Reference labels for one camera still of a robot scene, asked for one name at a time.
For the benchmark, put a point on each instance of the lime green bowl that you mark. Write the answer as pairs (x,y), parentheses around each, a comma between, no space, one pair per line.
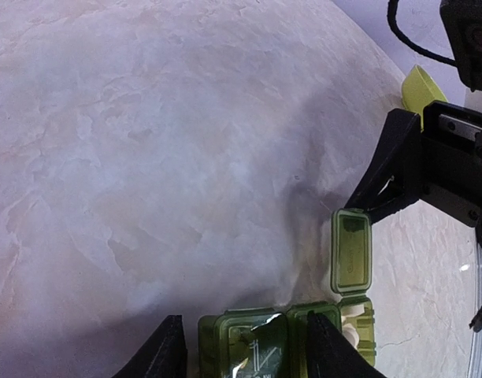
(419,90)

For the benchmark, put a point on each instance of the green weekly pill organizer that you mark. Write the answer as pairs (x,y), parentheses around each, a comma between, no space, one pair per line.
(271,342)

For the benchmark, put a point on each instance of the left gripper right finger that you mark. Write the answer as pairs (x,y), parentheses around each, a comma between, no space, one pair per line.
(329,354)

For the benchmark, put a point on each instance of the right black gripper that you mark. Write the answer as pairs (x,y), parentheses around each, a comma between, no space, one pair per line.
(451,164)

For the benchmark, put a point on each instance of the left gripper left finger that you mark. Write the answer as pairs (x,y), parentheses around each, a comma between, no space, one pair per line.
(163,355)

